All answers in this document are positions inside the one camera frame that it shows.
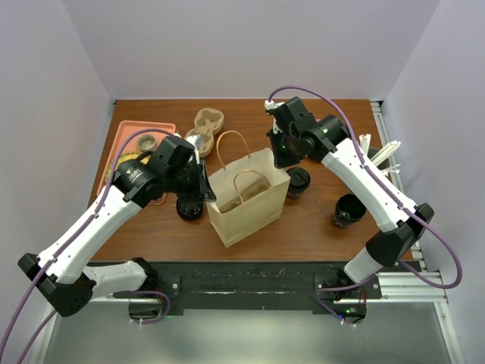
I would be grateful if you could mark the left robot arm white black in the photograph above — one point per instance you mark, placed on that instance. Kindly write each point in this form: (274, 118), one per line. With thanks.
(62, 273)

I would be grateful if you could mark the salmon pink tray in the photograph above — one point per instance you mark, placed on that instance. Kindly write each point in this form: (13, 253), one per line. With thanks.
(125, 130)

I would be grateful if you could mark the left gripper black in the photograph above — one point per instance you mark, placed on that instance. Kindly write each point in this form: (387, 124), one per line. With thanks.
(203, 189)

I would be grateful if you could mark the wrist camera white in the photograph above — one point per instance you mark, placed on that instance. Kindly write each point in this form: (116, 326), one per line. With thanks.
(271, 105)
(196, 140)

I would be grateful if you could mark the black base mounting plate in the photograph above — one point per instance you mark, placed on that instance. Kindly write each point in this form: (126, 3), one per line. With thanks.
(250, 286)

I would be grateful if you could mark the grey straw holder cup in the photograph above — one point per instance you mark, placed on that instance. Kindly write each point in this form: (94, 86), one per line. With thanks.
(385, 164)

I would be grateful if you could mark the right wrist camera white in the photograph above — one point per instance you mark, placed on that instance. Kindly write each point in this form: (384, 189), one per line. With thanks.
(271, 105)

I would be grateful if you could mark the yellow woven coaster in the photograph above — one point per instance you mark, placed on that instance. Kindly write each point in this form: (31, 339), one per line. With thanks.
(122, 158)

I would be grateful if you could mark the brown paper bag with handles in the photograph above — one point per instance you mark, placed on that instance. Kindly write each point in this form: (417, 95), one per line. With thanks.
(228, 184)

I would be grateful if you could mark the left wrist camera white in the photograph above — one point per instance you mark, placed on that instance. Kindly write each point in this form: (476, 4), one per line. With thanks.
(196, 140)

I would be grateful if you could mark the small grey ceramic cup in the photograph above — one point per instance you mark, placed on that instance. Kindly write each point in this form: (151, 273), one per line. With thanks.
(146, 143)

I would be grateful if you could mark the black coffee cup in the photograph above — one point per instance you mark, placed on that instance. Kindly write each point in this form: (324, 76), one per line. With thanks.
(294, 194)
(348, 210)

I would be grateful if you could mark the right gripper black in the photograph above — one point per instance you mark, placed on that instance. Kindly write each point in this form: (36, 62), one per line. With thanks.
(281, 161)

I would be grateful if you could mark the cardboard cup carrier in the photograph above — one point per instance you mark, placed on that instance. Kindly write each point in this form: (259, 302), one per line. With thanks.
(208, 122)
(251, 191)

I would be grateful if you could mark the black cup lid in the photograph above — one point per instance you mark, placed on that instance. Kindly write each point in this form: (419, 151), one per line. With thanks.
(189, 210)
(300, 179)

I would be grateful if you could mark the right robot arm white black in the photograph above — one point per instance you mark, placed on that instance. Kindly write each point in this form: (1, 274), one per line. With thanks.
(296, 135)

